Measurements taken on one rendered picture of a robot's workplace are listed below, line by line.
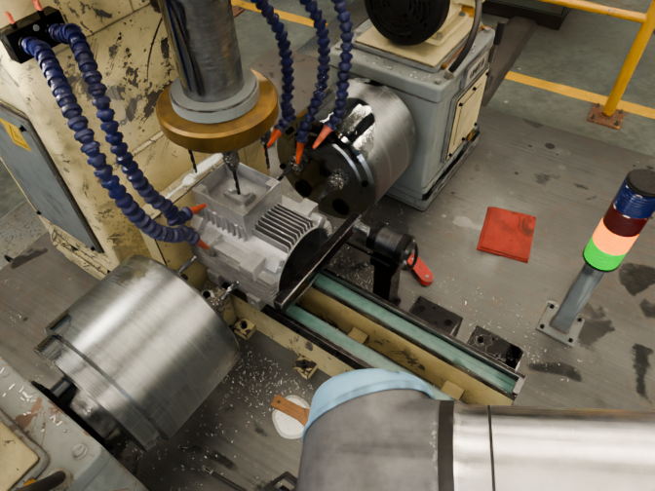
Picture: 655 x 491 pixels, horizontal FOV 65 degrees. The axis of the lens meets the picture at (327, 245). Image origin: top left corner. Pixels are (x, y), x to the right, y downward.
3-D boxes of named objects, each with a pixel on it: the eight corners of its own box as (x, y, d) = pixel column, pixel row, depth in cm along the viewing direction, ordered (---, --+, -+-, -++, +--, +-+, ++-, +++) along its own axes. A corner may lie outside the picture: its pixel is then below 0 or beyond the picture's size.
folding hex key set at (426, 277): (403, 261, 122) (404, 256, 121) (414, 256, 123) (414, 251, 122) (424, 288, 117) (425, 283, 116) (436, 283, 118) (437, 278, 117)
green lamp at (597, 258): (578, 261, 92) (588, 245, 89) (589, 240, 95) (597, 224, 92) (613, 277, 90) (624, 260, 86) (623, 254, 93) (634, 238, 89)
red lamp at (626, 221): (597, 228, 85) (608, 208, 82) (608, 206, 88) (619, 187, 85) (635, 244, 83) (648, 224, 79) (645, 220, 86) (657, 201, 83)
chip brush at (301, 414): (266, 411, 100) (266, 409, 99) (280, 390, 102) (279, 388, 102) (363, 462, 93) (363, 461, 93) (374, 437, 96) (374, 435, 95)
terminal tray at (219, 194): (198, 217, 96) (189, 189, 90) (236, 184, 101) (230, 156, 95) (248, 245, 91) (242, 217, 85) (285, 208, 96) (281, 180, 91)
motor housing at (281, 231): (200, 282, 105) (177, 217, 91) (260, 223, 115) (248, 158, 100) (277, 329, 98) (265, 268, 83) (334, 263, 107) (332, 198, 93)
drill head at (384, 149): (257, 214, 117) (241, 125, 98) (356, 122, 138) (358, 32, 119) (350, 263, 108) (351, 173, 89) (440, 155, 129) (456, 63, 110)
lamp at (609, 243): (588, 245, 89) (597, 228, 85) (597, 224, 92) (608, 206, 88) (624, 260, 86) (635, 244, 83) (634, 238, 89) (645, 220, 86)
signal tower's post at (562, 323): (534, 329, 110) (613, 186, 78) (548, 303, 114) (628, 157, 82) (572, 348, 107) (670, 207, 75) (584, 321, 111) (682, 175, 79)
